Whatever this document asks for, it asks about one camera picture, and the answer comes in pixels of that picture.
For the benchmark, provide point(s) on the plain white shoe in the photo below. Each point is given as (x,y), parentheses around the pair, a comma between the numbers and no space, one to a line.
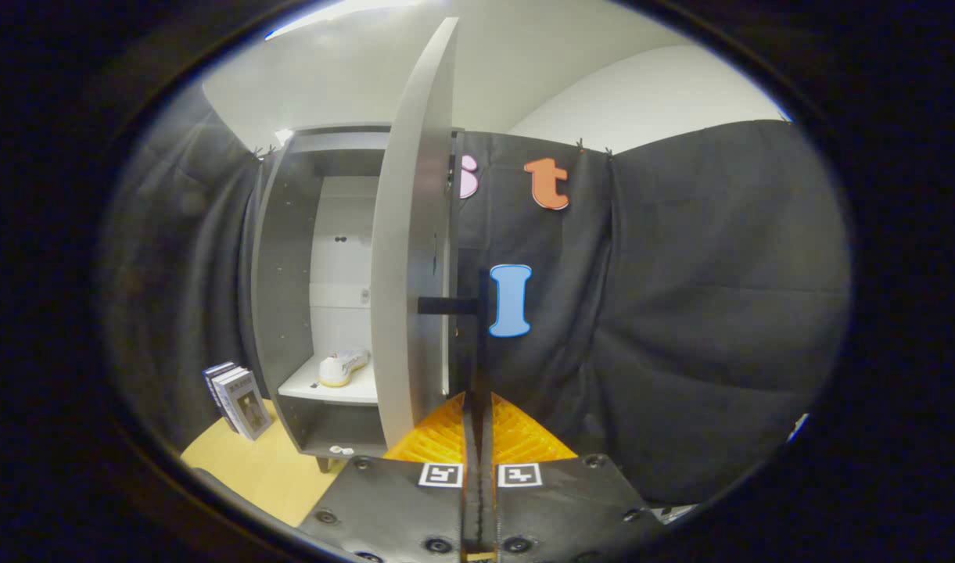
(342,367)

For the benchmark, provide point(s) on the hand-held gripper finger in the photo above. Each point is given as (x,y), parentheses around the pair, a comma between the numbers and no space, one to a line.
(485,453)
(469,453)

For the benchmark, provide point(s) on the dark blue book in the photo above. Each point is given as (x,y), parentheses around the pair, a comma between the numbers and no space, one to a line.
(210,379)

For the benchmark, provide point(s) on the grey cover book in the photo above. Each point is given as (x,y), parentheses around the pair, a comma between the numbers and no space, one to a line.
(249,407)

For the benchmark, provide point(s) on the grey shoe cabinet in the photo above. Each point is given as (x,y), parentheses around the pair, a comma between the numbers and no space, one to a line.
(285,274)

